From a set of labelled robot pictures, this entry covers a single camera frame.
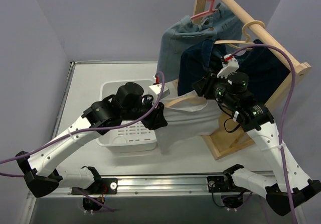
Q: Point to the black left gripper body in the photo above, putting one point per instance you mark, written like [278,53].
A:
[155,117]

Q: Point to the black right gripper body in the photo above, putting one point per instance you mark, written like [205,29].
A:
[203,85]

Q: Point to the wooden hanger of white skirt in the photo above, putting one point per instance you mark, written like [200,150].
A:
[182,100]

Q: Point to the white skirt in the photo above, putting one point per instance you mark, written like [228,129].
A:
[186,121]

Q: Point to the light blue denim skirt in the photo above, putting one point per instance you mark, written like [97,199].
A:
[222,24]

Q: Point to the dark blue denim skirt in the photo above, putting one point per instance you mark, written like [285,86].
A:
[264,69]

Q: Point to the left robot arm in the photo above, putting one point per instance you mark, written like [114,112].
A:
[42,171]

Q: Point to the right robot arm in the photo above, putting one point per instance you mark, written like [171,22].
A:
[290,186]

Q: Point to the pink plastic hanger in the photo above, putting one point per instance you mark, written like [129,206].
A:
[208,5]

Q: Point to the white plastic basket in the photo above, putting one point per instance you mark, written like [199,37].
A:
[135,138]

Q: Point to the wooden clothes rack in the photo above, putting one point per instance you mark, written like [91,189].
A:
[220,142]

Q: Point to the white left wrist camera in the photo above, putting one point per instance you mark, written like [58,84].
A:
[155,89]

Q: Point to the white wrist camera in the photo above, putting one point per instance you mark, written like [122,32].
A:
[230,65]
[155,89]

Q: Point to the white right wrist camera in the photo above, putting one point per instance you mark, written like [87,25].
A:
[230,65]

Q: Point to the aluminium mounting rail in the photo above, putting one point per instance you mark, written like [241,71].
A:
[160,183]

